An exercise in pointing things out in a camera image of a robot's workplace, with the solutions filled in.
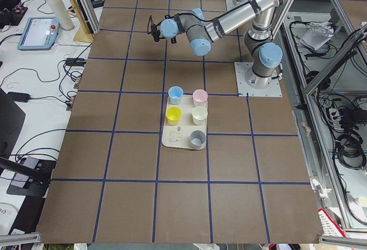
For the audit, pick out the yellow cup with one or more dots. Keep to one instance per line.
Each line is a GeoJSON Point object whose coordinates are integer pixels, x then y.
{"type": "Point", "coordinates": [173, 115]}

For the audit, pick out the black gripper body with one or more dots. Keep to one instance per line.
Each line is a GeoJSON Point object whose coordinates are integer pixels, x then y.
{"type": "Point", "coordinates": [173, 41]}

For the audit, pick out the wooden stand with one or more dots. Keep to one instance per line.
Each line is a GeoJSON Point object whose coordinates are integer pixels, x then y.
{"type": "Point", "coordinates": [83, 34]}

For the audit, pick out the pink cup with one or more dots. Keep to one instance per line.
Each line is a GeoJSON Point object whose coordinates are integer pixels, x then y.
{"type": "Point", "coordinates": [200, 98]}

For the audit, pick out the cream plastic tray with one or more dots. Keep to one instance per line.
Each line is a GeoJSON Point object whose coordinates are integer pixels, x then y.
{"type": "Point", "coordinates": [177, 136]}

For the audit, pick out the grey cup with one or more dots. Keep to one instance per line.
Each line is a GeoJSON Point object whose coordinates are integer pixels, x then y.
{"type": "Point", "coordinates": [197, 139]}

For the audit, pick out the white paper roll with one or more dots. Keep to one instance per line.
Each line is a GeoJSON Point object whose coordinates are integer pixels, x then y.
{"type": "Point", "coordinates": [59, 9]}

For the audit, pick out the red white perforated object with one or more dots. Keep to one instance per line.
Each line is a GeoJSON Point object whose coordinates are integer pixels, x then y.
{"type": "Point", "coordinates": [330, 227]}

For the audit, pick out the black power brick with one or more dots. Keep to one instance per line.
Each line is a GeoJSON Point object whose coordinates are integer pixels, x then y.
{"type": "Point", "coordinates": [19, 97]}

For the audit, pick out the aluminium frame post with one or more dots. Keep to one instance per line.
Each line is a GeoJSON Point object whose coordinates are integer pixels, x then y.
{"type": "Point", "coordinates": [89, 16]}

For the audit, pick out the cream white cup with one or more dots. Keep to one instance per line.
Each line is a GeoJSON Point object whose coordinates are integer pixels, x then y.
{"type": "Point", "coordinates": [199, 115]}

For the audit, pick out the blue teach pendant tablet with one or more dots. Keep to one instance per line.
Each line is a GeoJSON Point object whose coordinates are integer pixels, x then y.
{"type": "Point", "coordinates": [40, 33]}

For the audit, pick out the blue cup on tray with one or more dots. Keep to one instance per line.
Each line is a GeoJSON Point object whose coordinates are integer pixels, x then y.
{"type": "Point", "coordinates": [175, 95]}

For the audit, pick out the crumpled white paper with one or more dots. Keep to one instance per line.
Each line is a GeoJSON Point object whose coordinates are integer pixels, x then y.
{"type": "Point", "coordinates": [317, 35]}

